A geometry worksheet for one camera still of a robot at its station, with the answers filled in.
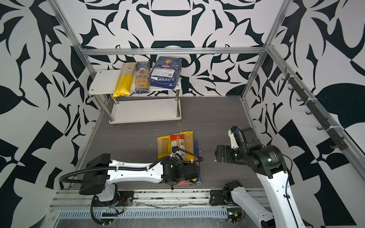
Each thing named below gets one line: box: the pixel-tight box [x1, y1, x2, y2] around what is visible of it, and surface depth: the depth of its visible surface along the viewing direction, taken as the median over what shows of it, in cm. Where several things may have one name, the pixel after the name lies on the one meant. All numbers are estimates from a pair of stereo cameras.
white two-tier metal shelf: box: [88, 69, 183, 128], surface depth 103 cm
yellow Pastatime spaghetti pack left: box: [156, 134, 172, 161], surface depth 93 cm
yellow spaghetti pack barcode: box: [113, 62, 137, 98], surface depth 80 cm
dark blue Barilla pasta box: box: [149, 56, 183, 90], surface depth 77 cm
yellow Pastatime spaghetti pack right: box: [179, 130, 195, 162], surface depth 93 cm
